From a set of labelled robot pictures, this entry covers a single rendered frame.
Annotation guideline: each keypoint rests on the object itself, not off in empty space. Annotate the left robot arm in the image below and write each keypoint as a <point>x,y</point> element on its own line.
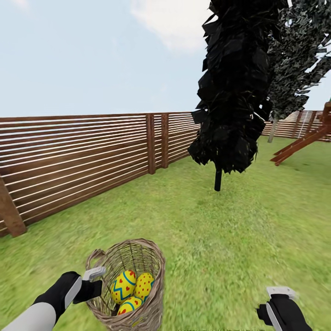
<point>46,310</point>

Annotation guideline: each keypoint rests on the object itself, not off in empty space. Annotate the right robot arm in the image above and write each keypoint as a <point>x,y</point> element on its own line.
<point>281,311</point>

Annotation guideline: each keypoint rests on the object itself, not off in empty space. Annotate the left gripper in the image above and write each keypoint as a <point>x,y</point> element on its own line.
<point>94,289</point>

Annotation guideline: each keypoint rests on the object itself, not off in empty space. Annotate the easter egg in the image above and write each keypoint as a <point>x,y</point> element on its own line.
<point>122,287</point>
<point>130,304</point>
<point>143,285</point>

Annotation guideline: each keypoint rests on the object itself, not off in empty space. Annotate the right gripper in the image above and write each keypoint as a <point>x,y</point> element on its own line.
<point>263,314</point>

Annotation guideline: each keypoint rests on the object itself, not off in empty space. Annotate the wicker basket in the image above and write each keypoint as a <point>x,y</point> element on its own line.
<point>148,316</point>

